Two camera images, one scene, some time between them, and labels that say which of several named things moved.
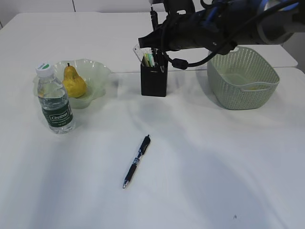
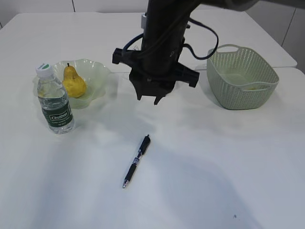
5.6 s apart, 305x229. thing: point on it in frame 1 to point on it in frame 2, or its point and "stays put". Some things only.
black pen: x=142 y=149 stays put
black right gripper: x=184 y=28 to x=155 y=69
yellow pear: x=74 y=85 stays put
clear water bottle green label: x=53 y=95 stays put
